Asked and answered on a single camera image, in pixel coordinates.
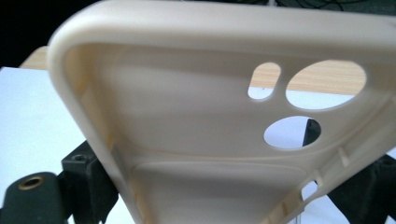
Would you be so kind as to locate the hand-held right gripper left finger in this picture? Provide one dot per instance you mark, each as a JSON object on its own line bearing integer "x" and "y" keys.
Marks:
{"x": 87, "y": 183}

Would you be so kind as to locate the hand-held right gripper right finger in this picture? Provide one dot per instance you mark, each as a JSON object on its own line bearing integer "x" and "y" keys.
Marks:
{"x": 370, "y": 193}

